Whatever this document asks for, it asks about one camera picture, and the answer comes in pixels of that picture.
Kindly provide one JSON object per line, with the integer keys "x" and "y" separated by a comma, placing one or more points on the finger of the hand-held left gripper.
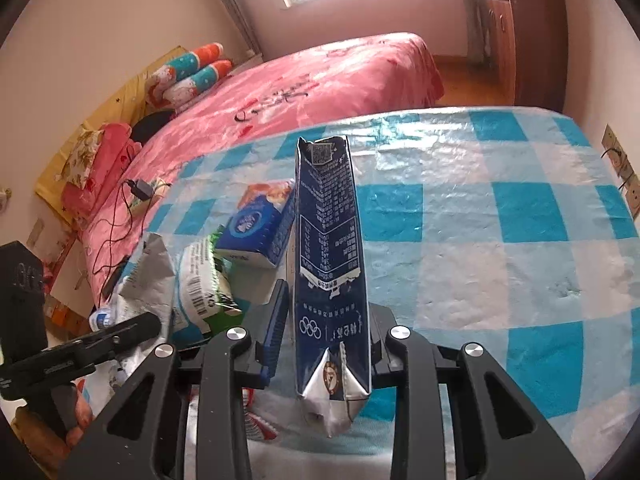
{"x": 130, "y": 330}

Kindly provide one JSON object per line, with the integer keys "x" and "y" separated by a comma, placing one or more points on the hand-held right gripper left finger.
{"x": 274, "y": 330}

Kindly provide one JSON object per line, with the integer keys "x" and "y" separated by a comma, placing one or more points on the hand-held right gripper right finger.
{"x": 384, "y": 355}

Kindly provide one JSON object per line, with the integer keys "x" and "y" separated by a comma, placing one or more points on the dark blue milk carton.
{"x": 327, "y": 260}

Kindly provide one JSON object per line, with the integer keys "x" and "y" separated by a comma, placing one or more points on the person's left hand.
{"x": 37, "y": 440}

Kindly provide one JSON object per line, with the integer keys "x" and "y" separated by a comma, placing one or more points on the white bedside cabinet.
{"x": 70, "y": 280}

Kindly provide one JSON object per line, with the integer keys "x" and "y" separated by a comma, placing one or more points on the silver torn foil bag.
{"x": 150, "y": 270}

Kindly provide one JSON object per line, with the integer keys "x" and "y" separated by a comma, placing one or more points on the white green plastic bag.
{"x": 200, "y": 285}

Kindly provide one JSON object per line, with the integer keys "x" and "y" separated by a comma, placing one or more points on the blue white paper box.
{"x": 250, "y": 230}

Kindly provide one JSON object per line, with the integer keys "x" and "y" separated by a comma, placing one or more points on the blue white checkered tablecloth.
{"x": 450, "y": 240}

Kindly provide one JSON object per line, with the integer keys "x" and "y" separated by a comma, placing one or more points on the white power strip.
{"x": 160, "y": 192}

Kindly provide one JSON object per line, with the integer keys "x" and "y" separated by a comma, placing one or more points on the black charger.
{"x": 141, "y": 189}

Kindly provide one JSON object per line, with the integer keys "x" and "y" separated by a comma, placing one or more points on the floral pillow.
{"x": 82, "y": 160}

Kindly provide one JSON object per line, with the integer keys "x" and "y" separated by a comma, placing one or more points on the pink folded blanket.
{"x": 112, "y": 160}

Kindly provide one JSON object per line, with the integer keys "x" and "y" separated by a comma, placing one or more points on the black cloth item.
{"x": 150, "y": 126}

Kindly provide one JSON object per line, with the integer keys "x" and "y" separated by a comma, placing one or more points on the yellow headboard cloth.
{"x": 115, "y": 105}

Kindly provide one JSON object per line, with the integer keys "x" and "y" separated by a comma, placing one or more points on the bed with pink sheet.
{"x": 325, "y": 85}

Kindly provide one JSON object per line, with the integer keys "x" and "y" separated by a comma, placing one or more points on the teal orange cartoon pillow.
{"x": 192, "y": 60}
{"x": 205, "y": 77}

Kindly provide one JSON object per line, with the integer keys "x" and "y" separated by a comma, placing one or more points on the grey curtain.
{"x": 232, "y": 0}

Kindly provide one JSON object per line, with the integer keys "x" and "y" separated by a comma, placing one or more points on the brown wooden wardrobe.
{"x": 530, "y": 30}

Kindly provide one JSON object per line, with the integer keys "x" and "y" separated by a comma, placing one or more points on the white wall socket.
{"x": 617, "y": 155}

